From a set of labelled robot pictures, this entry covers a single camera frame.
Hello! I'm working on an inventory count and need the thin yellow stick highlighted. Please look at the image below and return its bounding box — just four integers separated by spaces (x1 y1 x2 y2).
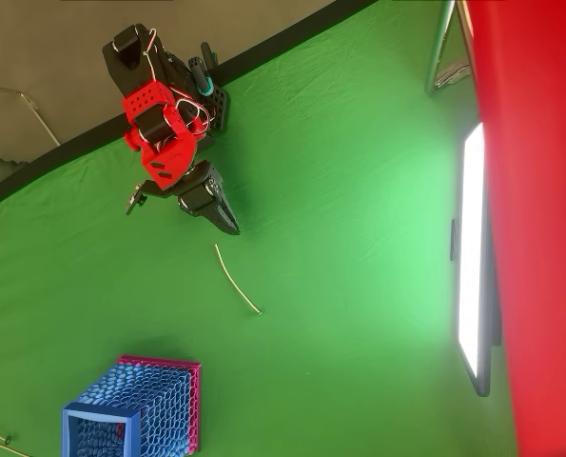
213 243 264 316

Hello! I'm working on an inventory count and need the blue and pink lattice basket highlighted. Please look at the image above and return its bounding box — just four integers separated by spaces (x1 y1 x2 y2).
62 354 202 457

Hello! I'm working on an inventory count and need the green table cloth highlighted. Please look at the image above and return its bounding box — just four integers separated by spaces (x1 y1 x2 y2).
0 0 519 457

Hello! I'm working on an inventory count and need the flat LED light panel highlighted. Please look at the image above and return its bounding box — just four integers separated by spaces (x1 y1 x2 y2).
448 121 502 399

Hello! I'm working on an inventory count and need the chrome tube stand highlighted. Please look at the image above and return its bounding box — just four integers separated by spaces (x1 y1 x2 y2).
423 0 475 95

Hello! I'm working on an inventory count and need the large red blurry object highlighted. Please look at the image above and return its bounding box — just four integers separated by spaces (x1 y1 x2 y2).
462 0 566 457

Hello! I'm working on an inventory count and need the small camera circuit board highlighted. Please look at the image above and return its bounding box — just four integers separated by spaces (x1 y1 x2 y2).
124 183 148 216

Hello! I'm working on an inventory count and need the white red servo wire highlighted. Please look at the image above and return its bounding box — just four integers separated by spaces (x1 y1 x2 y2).
174 96 213 140
141 27 159 85

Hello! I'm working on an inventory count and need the black table clamp teal ring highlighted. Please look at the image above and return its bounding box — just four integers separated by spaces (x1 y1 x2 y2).
186 41 231 133

